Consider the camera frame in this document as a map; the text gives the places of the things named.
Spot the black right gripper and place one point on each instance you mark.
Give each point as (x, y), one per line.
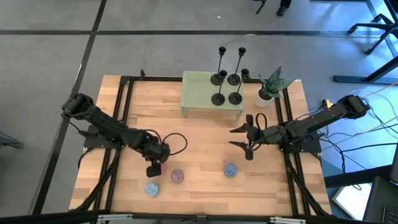
(249, 137)

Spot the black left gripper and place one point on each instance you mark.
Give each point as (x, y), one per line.
(155, 151)

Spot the maroon patterned round coaster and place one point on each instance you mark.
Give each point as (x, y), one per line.
(177, 175)

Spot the dark blue floral coaster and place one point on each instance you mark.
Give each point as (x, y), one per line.
(230, 170)

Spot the black metal candlestick holder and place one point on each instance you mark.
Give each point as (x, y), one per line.
(216, 79)
(218, 99)
(234, 79)
(235, 98)

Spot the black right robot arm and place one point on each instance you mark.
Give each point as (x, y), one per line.
(317, 121)

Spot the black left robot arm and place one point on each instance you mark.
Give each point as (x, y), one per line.
(102, 123)

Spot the light blue patterned coaster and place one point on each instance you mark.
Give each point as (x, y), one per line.
(152, 189)

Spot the potted snake plant white pot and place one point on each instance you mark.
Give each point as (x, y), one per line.
(259, 101)

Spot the green perforated metal shelf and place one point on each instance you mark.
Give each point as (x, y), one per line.
(196, 93)

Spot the black floor beam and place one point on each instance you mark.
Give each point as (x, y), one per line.
(354, 177)

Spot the white board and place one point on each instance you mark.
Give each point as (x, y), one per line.
(351, 199)

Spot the black stand leg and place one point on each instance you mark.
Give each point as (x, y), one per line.
(261, 5)

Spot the black desk foot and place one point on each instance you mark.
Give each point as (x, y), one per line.
(363, 78)

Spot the grey floor object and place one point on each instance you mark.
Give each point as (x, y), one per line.
(9, 141)

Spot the dark laptop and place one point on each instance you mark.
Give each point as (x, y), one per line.
(381, 199)

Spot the black office chair base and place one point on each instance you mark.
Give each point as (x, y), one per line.
(381, 29)

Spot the silver aluminium bracket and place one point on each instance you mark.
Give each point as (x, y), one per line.
(115, 218)
(287, 220)

